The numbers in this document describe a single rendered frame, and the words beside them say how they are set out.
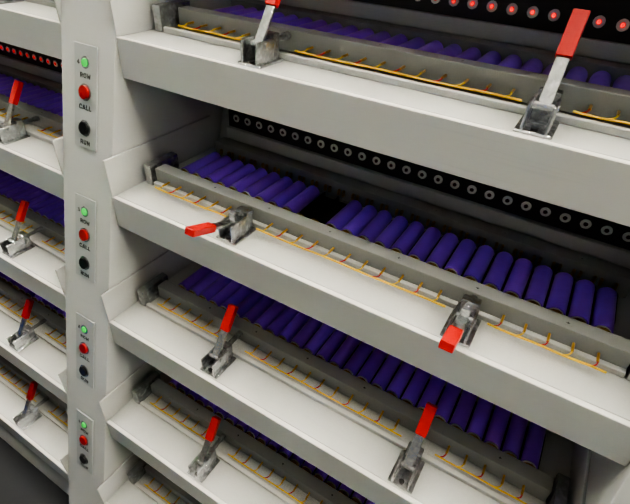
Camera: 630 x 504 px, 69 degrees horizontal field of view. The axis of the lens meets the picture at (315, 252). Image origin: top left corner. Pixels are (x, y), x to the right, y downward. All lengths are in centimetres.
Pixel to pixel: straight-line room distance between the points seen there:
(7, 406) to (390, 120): 98
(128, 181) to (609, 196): 53
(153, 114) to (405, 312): 41
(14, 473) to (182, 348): 66
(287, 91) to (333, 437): 38
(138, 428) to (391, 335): 49
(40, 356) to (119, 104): 52
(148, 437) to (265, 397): 26
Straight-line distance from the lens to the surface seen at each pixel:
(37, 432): 111
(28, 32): 75
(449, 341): 38
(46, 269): 86
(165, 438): 80
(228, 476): 76
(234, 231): 52
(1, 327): 107
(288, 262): 50
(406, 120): 41
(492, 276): 50
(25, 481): 123
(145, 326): 71
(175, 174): 63
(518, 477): 58
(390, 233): 53
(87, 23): 65
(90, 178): 67
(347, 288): 47
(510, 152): 39
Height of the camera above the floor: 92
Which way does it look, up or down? 23 degrees down
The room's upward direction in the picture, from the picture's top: 12 degrees clockwise
